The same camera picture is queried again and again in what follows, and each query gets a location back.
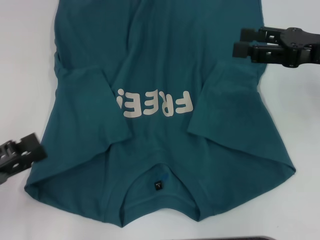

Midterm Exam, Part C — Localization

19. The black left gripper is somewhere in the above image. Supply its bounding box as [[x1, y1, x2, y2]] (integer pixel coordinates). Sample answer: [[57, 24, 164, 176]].
[[0, 133, 48, 186]]

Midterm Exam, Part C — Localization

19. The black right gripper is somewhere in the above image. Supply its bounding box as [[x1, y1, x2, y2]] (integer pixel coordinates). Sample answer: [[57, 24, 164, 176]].
[[232, 26, 320, 68]]

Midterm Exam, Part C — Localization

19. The teal t-shirt with white print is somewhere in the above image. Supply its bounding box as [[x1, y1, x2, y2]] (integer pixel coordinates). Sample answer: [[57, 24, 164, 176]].
[[24, 0, 297, 222]]

